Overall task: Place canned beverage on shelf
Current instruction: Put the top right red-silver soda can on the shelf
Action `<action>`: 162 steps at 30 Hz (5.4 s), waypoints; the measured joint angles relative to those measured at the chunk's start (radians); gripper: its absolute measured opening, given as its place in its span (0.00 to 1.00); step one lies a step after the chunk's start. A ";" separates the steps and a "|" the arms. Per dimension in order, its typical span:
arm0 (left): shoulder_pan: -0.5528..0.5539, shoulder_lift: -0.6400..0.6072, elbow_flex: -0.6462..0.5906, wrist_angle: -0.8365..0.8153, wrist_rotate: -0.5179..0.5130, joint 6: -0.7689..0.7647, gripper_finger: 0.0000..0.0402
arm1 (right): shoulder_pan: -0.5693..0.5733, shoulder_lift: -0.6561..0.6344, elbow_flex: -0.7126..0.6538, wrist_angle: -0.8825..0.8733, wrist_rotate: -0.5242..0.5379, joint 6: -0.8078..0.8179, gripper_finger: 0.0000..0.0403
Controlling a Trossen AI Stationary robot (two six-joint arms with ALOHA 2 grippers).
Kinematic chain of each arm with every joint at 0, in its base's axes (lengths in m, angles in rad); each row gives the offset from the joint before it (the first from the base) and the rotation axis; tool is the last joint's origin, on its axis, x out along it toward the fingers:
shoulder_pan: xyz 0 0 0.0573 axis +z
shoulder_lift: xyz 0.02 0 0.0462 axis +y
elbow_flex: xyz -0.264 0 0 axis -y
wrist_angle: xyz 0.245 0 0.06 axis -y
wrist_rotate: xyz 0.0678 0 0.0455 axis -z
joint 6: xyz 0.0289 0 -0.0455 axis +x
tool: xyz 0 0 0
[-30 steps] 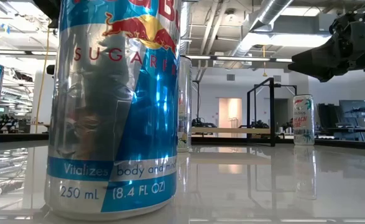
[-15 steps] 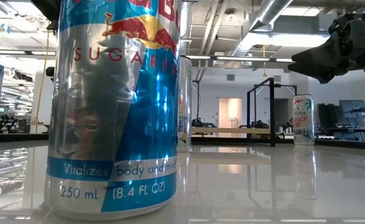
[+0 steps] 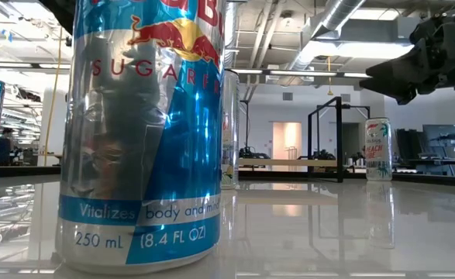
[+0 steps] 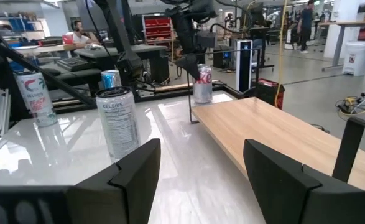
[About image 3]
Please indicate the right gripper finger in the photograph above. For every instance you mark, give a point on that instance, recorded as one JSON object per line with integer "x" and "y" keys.
{"x": 405, "y": 66}
{"x": 390, "y": 88}

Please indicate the white Celsius Peach Vibe can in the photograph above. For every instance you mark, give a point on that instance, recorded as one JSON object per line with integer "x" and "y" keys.
{"x": 378, "y": 151}

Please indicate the white Celsius Tropical Vibe can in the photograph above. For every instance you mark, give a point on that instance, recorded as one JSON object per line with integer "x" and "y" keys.
{"x": 231, "y": 128}

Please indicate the black background robot arm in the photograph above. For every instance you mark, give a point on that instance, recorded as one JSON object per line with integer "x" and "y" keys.
{"x": 320, "y": 155}
{"x": 254, "y": 153}

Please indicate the gray monitor screen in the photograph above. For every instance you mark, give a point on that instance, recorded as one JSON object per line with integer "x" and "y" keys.
{"x": 442, "y": 139}

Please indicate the long linear ceiling light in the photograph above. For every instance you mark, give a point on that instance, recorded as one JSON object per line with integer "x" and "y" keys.
{"x": 300, "y": 73}

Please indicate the person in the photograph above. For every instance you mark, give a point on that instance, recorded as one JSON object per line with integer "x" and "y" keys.
{"x": 4, "y": 149}

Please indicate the silver spiral ventilation duct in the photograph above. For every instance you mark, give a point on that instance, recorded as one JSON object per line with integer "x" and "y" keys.
{"x": 231, "y": 35}
{"x": 337, "y": 11}

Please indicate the black aluminium table frame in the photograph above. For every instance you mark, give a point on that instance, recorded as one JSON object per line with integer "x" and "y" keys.
{"x": 25, "y": 171}

